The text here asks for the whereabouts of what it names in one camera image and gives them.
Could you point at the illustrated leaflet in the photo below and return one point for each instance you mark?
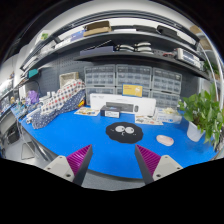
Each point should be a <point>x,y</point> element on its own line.
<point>140,119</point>
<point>87,111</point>

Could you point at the patterned fabric pile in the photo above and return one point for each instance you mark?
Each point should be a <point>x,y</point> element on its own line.
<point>68,98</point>

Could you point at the blue desk mat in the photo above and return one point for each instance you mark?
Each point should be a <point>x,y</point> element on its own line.
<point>69,132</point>

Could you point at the cardboard box on shelf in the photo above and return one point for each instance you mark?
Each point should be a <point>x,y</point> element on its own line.
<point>97,28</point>

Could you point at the clear plastic box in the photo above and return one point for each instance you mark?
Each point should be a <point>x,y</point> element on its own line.
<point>168,115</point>

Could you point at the green potted plant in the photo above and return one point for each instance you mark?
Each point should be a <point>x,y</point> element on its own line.
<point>204,112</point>

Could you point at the illustrated leaflet left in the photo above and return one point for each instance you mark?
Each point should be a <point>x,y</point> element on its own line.
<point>87,111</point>

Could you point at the yellow card sign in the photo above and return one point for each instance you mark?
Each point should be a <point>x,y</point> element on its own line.
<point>132,90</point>

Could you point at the dark metal wall shelf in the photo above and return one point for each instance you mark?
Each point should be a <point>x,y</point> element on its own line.
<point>134,34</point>

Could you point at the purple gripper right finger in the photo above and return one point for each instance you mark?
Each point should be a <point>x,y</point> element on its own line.
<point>154,167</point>

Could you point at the black round cartoon mouse pad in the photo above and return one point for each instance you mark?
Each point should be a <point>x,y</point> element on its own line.
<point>124,132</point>

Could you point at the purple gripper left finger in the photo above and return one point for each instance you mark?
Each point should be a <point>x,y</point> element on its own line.
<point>73,167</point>

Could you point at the white keyboard box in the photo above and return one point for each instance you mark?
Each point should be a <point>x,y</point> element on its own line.
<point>130,105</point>

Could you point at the grey drawer organizer cabinet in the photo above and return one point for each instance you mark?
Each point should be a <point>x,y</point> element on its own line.
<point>163,85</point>

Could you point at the illustrated leaflet right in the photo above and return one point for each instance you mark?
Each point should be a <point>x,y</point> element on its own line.
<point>140,119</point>

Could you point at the small black box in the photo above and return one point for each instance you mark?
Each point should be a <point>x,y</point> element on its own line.
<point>110,111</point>

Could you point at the purple toy figure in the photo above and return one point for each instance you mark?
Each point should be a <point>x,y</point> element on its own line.
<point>32,97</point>

